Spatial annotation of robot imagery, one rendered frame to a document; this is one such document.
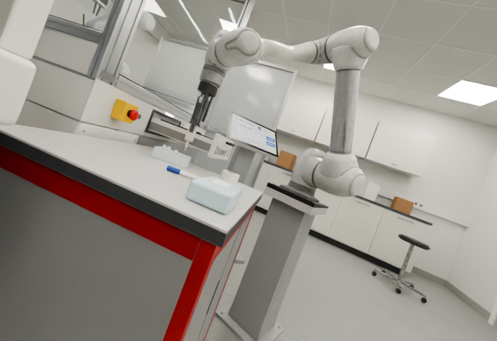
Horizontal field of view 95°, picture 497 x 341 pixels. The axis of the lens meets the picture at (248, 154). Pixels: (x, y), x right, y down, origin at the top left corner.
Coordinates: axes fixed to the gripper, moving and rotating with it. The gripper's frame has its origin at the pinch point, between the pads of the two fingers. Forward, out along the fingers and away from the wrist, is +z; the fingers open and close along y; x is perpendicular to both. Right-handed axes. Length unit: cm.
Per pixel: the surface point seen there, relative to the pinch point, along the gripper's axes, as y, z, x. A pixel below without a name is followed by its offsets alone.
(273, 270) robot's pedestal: 23, 52, -59
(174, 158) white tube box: -7.1, 11.0, 1.3
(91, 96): -14.6, 0.3, 30.7
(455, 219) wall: 259, -19, -410
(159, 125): 16.6, 2.0, 17.8
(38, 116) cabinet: -11.3, 12.5, 45.9
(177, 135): 14.0, 3.4, 7.8
